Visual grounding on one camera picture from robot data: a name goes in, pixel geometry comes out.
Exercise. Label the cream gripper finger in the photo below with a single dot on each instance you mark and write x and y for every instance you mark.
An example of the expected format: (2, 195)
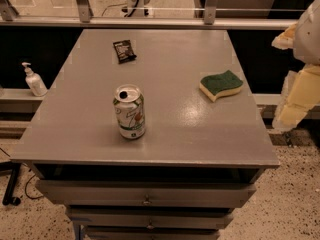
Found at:
(286, 39)
(300, 93)

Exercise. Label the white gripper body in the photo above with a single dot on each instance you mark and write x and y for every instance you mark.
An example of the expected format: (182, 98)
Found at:
(309, 37)

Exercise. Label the white green 7up can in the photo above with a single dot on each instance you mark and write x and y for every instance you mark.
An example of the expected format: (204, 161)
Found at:
(129, 109)

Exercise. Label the green yellow sponge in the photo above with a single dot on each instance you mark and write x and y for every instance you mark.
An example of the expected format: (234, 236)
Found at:
(220, 85)

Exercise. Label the grey drawer cabinet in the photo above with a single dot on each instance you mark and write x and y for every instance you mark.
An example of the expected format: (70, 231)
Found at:
(74, 135)

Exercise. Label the black snack packet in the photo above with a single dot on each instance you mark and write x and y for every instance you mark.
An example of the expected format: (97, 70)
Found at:
(124, 51)

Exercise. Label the top drawer with knob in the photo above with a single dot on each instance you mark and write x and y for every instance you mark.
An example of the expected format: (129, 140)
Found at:
(146, 194)

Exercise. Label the drawer with knob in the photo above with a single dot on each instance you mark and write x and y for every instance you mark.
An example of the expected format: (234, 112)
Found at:
(146, 194)
(150, 218)

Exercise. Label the white pump dispenser bottle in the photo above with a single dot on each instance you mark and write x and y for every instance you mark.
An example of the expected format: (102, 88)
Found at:
(34, 81)

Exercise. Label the middle drawer with knob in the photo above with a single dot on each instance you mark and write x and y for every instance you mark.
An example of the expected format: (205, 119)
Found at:
(150, 218)

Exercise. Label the bottom drawer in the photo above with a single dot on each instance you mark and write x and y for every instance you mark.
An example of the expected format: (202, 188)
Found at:
(119, 233)

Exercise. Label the black stand leg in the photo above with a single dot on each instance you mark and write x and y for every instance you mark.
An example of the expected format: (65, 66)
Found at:
(13, 170)

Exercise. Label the metal railing frame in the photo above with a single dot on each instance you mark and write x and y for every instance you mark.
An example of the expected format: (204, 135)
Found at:
(172, 14)

